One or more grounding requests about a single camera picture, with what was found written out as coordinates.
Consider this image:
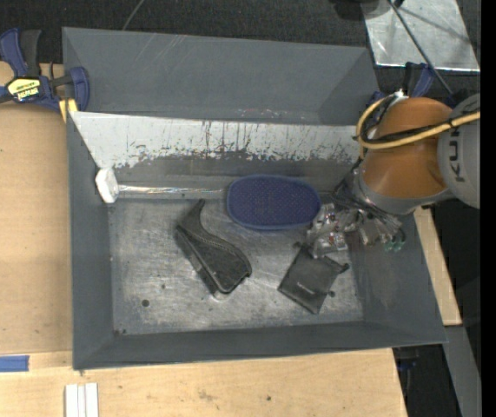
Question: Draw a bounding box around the black shoe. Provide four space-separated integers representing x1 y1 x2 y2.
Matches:
174 198 254 296

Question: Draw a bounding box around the clear tube with white cap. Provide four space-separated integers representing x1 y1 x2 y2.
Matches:
95 168 231 205

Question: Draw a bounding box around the blue oval slipper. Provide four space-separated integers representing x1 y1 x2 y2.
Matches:
225 173 323 232

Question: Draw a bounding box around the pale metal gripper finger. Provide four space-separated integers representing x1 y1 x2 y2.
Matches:
307 203 341 235
311 228 349 259

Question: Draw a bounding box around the pale wood flat board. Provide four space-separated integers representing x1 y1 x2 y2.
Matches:
0 61 75 356

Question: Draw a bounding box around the grey metal bin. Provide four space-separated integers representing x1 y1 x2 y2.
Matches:
60 26 449 371

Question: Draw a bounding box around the black flat pouch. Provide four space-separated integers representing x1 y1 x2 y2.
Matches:
276 242 352 315

